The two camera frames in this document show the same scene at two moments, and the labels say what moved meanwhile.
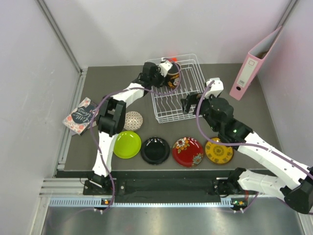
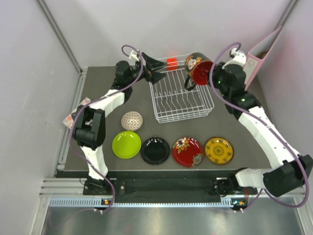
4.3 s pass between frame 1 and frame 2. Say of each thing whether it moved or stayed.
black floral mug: moved
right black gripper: moved
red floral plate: stayed
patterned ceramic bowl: stayed
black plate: stayed
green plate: stayed
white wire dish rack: stayed
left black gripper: moved
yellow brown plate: stayed
